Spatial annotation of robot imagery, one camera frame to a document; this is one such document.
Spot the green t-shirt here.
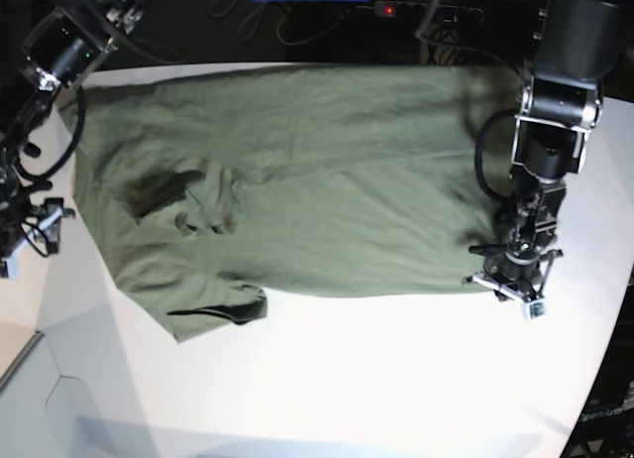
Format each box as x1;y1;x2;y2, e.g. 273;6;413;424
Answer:
74;65;518;341

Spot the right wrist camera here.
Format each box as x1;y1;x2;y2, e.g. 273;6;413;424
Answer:
0;257;19;281

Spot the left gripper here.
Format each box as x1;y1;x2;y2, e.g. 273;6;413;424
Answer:
464;247;564;307

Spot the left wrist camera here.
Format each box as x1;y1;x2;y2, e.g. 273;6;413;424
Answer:
521;299;546;320

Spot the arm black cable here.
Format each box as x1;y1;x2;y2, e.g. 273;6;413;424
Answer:
473;108;521;204
14;85;88;181

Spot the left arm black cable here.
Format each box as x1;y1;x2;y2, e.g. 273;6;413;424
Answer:
473;108;521;204

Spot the black power strip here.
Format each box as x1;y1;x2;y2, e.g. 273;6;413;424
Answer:
372;0;484;24

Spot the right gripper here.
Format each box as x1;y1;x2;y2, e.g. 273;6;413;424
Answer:
1;197;75;265

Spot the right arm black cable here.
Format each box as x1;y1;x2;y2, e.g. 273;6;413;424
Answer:
14;85;88;181

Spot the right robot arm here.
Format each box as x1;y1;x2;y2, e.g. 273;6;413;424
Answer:
1;0;151;279

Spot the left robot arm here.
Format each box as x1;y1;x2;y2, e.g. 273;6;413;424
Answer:
465;0;633;319

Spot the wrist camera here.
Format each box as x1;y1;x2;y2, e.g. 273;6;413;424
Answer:
0;257;19;281
521;299;546;320

